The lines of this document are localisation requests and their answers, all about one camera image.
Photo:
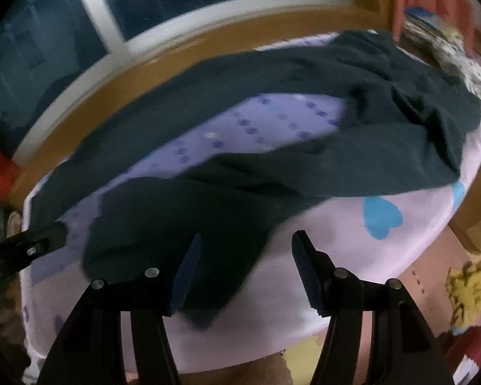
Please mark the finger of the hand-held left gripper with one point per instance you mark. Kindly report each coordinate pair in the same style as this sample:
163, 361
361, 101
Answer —
44, 244

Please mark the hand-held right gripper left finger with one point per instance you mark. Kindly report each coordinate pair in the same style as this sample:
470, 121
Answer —
186, 280

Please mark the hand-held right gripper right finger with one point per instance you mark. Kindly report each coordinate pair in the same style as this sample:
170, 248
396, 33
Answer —
306, 272

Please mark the dark green pants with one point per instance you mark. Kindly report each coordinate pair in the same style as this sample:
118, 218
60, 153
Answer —
376, 144

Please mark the purple dotted bedsheet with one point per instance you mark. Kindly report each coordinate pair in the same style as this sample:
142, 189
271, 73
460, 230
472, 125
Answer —
344, 240

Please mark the wooden window sill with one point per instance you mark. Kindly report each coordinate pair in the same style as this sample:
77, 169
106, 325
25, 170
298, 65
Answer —
152, 72

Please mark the white patterned garment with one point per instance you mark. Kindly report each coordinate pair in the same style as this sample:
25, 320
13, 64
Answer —
469, 72

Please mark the stack of folded patterned cloths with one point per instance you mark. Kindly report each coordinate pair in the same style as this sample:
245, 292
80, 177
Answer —
429, 26

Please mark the white framed window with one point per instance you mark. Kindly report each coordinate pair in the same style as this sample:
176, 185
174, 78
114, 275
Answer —
184, 4

